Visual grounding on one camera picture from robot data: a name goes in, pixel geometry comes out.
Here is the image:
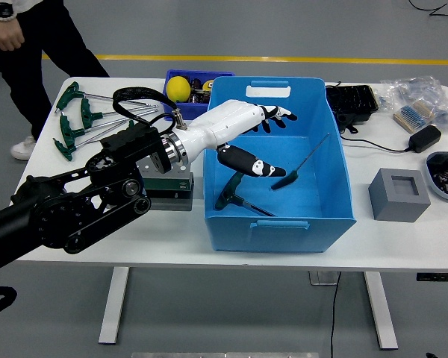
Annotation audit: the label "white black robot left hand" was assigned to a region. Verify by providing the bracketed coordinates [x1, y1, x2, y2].
[184, 98, 298, 179]

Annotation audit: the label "person's left hand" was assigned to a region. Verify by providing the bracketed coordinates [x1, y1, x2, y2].
[0, 16, 26, 52]

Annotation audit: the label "large green T-handle hex key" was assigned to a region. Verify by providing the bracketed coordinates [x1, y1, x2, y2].
[214, 172, 277, 217]

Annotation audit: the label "green silver hex key holder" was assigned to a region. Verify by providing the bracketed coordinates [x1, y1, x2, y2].
[136, 156, 194, 201]

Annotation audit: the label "large light blue plastic box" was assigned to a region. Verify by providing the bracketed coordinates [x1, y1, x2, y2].
[203, 76, 358, 254]

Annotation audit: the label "small dark blue plastic bin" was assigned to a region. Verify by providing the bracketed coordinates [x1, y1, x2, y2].
[160, 69, 235, 122]

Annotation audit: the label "person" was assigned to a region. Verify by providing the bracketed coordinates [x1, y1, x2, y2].
[0, 0, 111, 161]

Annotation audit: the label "dark brown electronic components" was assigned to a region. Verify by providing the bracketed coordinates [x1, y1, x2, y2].
[189, 77, 210, 104]

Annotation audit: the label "yellow lemon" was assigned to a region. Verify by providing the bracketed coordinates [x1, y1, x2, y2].
[167, 76, 192, 103]

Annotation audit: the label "white table leg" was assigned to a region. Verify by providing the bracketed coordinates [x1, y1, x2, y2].
[363, 271, 399, 351]
[98, 266, 131, 345]

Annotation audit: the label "black table control panel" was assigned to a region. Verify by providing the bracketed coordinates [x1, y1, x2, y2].
[417, 272, 448, 283]

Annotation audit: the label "black plastic tray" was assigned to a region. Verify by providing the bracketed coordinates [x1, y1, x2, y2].
[325, 84, 379, 125]

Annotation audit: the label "grey metal floor plate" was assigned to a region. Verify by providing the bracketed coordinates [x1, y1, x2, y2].
[308, 271, 340, 286]

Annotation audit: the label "grey hollow cube block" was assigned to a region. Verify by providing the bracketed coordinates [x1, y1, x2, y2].
[368, 167, 432, 223]

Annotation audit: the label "grey oval tray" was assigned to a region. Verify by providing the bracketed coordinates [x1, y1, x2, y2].
[425, 151, 448, 203]

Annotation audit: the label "blue resistor tape strip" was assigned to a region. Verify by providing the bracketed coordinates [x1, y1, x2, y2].
[393, 105, 420, 134]

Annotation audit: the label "clear plastic parts bags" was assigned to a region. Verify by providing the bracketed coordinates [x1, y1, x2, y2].
[379, 76, 448, 134]

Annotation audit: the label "black power adapter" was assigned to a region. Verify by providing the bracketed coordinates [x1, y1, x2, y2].
[408, 125, 442, 154]

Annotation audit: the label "black hanging power cable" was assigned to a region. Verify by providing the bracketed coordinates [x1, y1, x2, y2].
[330, 271, 343, 358]

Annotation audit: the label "black strap piece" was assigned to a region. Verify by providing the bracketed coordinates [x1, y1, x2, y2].
[337, 113, 359, 136]

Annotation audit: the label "black adapter cable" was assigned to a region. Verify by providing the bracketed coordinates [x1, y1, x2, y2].
[340, 132, 411, 153]

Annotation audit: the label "black floor cable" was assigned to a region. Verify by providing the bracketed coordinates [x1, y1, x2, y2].
[408, 0, 448, 24]

